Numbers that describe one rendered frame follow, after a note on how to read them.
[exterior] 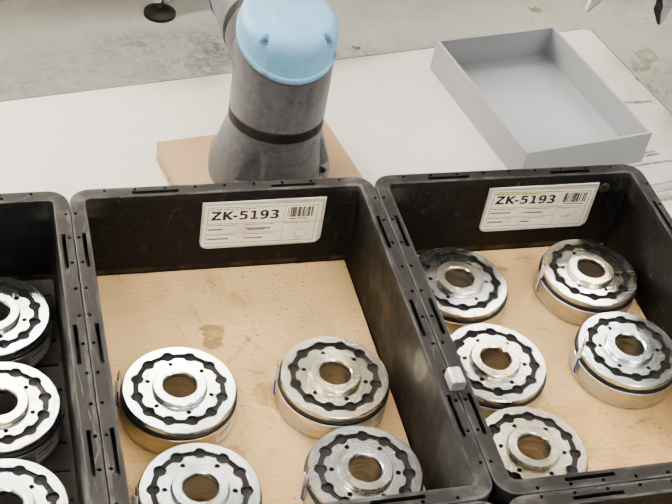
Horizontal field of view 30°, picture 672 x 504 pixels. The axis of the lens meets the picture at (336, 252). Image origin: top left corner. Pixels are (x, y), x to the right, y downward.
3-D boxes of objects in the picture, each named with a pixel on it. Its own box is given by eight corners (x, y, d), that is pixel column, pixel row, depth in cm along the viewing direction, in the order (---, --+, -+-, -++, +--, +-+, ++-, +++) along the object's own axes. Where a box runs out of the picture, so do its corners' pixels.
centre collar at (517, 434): (497, 431, 113) (499, 427, 113) (547, 426, 114) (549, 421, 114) (516, 475, 109) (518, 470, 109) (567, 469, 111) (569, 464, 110)
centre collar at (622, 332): (595, 333, 124) (597, 329, 124) (639, 328, 126) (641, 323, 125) (617, 370, 121) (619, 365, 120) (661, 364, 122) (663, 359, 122)
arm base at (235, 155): (188, 145, 159) (194, 80, 152) (294, 125, 165) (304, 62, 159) (238, 219, 149) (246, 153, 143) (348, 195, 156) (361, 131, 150)
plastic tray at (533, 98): (429, 68, 185) (436, 40, 181) (545, 53, 192) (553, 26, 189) (518, 182, 167) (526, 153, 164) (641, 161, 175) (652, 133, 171)
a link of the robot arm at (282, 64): (238, 138, 145) (250, 38, 136) (216, 71, 154) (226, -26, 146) (337, 134, 149) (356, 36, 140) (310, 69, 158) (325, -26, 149)
